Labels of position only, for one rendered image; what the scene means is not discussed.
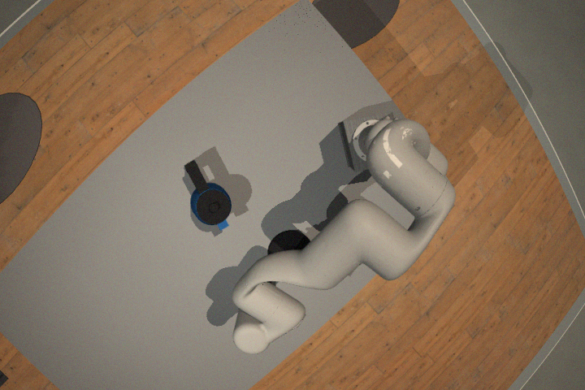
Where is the black round disk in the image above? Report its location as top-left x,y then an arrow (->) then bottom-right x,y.
267,230 -> 310,255

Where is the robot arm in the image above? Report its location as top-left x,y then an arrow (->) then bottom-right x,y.
232,116 -> 456,354

